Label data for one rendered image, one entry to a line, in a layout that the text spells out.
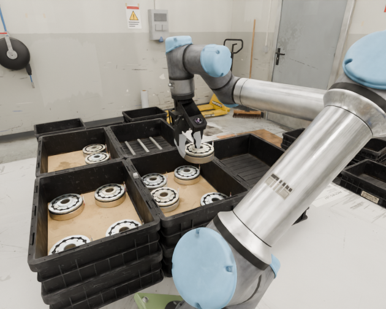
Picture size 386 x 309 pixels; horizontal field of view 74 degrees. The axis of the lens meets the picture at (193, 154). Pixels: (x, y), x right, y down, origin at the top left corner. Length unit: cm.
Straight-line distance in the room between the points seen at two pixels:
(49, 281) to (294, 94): 71
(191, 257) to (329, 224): 79
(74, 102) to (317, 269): 375
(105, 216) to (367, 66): 77
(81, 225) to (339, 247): 86
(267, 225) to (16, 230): 97
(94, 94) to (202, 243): 384
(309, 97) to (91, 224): 70
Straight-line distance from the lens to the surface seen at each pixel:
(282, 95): 66
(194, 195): 93
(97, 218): 89
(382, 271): 105
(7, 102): 412
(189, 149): 86
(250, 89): 71
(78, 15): 406
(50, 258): 66
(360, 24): 363
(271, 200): 42
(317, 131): 44
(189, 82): 75
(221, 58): 66
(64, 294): 75
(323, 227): 111
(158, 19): 424
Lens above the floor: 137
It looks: 26 degrees down
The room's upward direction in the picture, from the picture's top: straight up
